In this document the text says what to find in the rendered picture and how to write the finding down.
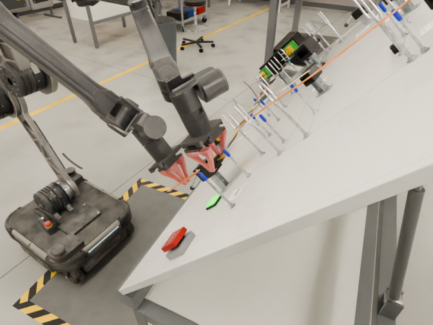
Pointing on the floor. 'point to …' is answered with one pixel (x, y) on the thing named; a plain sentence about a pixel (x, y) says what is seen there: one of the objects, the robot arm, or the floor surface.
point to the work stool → (195, 22)
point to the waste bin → (168, 33)
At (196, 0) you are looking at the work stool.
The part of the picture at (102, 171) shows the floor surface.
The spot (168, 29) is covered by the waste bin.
